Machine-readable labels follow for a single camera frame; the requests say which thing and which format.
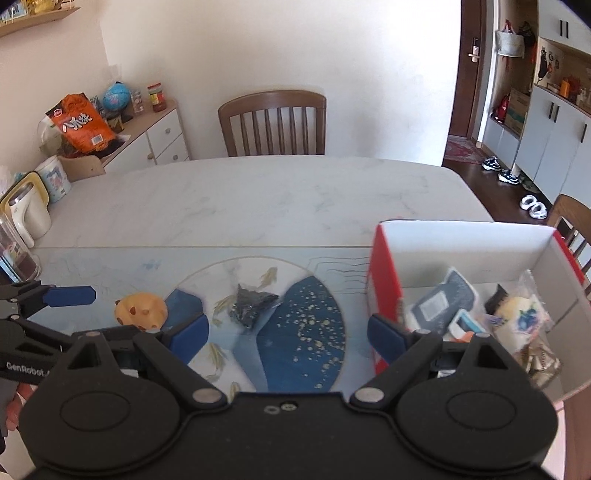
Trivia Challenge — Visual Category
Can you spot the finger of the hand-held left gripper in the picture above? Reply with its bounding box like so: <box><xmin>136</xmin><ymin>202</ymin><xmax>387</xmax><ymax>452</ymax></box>
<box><xmin>0</xmin><ymin>281</ymin><xmax>97</xmax><ymax>319</ymax></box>
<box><xmin>0</xmin><ymin>318</ymin><xmax>75</xmax><ymax>357</ymax></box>

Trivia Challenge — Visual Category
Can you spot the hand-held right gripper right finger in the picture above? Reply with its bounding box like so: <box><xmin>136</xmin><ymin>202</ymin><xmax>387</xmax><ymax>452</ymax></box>
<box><xmin>348</xmin><ymin>314</ymin><xmax>532</xmax><ymax>411</ymax></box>

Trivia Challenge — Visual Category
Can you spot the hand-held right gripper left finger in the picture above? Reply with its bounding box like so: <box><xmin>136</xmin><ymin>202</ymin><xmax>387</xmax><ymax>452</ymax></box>
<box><xmin>46</xmin><ymin>314</ymin><xmax>229</xmax><ymax>411</ymax></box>

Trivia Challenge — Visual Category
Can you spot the yellow plush toy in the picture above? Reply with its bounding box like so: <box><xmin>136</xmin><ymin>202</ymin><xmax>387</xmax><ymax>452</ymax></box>
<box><xmin>115</xmin><ymin>292</ymin><xmax>168</xmax><ymax>330</ymax></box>

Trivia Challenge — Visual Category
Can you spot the dark patterned snack packet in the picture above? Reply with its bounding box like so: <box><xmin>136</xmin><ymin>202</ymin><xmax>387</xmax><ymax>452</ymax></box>
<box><xmin>229</xmin><ymin>283</ymin><xmax>281</xmax><ymax>330</ymax></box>

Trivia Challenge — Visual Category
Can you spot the white packet blue lettering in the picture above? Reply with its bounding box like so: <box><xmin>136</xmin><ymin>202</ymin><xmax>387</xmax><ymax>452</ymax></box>
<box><xmin>448</xmin><ymin>310</ymin><xmax>490</xmax><ymax>342</ymax></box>

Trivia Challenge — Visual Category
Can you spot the red cardboard box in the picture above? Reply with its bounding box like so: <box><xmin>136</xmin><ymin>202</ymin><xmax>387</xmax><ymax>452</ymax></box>
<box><xmin>367</xmin><ymin>220</ymin><xmax>591</xmax><ymax>401</ymax></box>

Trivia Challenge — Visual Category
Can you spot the clear bread packet blue print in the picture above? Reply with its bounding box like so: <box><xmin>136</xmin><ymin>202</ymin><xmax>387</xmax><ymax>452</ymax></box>
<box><xmin>489</xmin><ymin>270</ymin><xmax>552</xmax><ymax>352</ymax></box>

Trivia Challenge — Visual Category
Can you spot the white marble desktop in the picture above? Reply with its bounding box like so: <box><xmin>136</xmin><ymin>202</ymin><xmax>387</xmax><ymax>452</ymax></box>
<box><xmin>0</xmin><ymin>156</ymin><xmax>497</xmax><ymax>476</ymax></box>

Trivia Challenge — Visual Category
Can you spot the person's left hand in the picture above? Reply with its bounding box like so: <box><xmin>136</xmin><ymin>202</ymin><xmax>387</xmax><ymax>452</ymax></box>
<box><xmin>6</xmin><ymin>384</ymin><xmax>36</xmax><ymax>431</ymax></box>

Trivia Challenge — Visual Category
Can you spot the clear glass jar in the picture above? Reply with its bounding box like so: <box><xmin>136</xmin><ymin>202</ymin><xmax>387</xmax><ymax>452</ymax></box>
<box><xmin>0</xmin><ymin>217</ymin><xmax>42</xmax><ymax>282</ymax></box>

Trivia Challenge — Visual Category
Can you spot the printed blue table mat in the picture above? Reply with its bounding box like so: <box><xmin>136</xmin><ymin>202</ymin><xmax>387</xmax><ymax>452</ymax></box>
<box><xmin>0</xmin><ymin>246</ymin><xmax>384</xmax><ymax>395</ymax></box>

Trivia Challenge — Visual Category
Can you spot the white electric kettle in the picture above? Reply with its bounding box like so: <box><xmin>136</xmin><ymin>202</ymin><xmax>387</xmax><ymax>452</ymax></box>
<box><xmin>7</xmin><ymin>181</ymin><xmax>52</xmax><ymax>247</ymax></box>

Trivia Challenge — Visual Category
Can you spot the printed white cup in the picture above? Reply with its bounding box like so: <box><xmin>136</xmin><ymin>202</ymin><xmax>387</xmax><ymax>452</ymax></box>
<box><xmin>34</xmin><ymin>154</ymin><xmax>72</xmax><ymax>204</ymax></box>

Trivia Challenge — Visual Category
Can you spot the yellow rimmed tray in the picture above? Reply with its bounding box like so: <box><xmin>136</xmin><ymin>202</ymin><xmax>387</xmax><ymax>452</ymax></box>
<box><xmin>0</xmin><ymin>171</ymin><xmax>49</xmax><ymax>208</ymax></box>

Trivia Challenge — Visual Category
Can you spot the light wooden box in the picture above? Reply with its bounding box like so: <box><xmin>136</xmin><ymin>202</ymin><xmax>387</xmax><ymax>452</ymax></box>
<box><xmin>58</xmin><ymin>154</ymin><xmax>106</xmax><ymax>183</ymax></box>

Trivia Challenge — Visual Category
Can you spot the orange snack bag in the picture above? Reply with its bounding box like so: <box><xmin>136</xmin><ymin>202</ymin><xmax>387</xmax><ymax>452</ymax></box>
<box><xmin>45</xmin><ymin>92</ymin><xmax>118</xmax><ymax>155</ymax></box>

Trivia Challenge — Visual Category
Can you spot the white sideboard with drawers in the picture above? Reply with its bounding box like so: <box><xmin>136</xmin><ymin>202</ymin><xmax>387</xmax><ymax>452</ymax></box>
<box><xmin>60</xmin><ymin>98</ymin><xmax>191</xmax><ymax>174</ymax></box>

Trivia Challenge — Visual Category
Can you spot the patterned red rug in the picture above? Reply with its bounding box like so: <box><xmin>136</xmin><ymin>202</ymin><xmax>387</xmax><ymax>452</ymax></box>
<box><xmin>443</xmin><ymin>138</ymin><xmax>485</xmax><ymax>164</ymax></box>

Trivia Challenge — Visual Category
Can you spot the blue globe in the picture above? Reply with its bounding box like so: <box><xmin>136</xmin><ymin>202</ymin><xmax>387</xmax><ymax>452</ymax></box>
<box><xmin>102</xmin><ymin>80</ymin><xmax>129</xmax><ymax>121</ymax></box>

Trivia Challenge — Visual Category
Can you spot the red jar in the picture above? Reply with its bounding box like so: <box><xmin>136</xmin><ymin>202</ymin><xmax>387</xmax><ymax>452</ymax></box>
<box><xmin>147</xmin><ymin>82</ymin><xmax>167</xmax><ymax>113</ymax></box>

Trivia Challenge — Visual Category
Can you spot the brown wooden slatted chair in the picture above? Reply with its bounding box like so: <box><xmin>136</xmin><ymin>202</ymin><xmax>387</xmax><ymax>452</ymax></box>
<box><xmin>547</xmin><ymin>194</ymin><xmax>591</xmax><ymax>273</ymax></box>
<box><xmin>218</xmin><ymin>90</ymin><xmax>327</xmax><ymax>158</ymax></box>

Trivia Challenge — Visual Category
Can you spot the dark brown door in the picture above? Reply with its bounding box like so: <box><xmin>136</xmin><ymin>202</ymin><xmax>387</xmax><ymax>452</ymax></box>
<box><xmin>447</xmin><ymin>0</ymin><xmax>490</xmax><ymax>139</ymax></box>

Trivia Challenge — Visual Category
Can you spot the pale blue tote bag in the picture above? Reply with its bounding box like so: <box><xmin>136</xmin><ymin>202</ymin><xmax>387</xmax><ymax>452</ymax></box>
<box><xmin>495</xmin><ymin>21</ymin><xmax>526</xmax><ymax>58</ymax></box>

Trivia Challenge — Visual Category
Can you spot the white wooden wall cabinet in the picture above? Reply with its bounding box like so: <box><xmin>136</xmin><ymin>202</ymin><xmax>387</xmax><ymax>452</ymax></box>
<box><xmin>480</xmin><ymin>0</ymin><xmax>591</xmax><ymax>217</ymax></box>

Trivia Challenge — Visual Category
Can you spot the wooden wall shelf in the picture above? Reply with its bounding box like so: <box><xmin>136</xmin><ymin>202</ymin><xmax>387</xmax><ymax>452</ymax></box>
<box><xmin>0</xmin><ymin>7</ymin><xmax>81</xmax><ymax>38</ymax></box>

